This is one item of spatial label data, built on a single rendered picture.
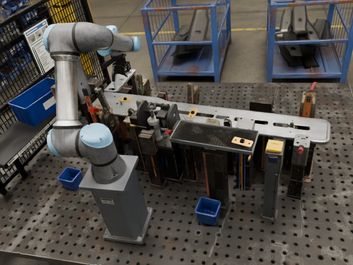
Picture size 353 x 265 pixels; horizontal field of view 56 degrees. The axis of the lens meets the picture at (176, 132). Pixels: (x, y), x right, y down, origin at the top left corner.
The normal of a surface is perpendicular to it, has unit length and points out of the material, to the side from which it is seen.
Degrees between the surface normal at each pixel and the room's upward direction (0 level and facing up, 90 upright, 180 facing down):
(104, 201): 90
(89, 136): 7
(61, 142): 54
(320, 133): 0
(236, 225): 0
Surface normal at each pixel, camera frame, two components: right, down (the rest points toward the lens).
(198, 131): -0.13, -0.76
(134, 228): 0.50, 0.50
